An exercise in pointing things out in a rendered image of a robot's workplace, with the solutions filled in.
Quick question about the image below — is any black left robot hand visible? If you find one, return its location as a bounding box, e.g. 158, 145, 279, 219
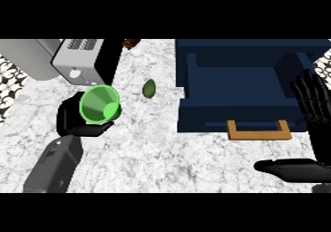
54, 91, 116, 139

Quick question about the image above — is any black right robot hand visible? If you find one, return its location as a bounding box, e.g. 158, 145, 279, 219
252, 69, 331, 184

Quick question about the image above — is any green cup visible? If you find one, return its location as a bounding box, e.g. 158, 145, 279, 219
78, 84, 122, 125

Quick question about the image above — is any dark blue open drawer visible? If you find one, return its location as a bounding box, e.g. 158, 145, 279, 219
174, 39, 331, 133

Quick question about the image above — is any grey toaster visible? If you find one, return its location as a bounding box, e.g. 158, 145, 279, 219
50, 39, 124, 87

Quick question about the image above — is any green avocado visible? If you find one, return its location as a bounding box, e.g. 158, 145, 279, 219
140, 78, 158, 100

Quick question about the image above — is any pale grey appliance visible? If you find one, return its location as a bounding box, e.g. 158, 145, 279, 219
0, 39, 63, 82

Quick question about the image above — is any brown object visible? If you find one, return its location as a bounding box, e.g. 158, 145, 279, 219
121, 39, 142, 51

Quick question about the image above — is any wooden drawer handle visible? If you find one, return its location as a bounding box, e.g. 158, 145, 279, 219
224, 119, 294, 141

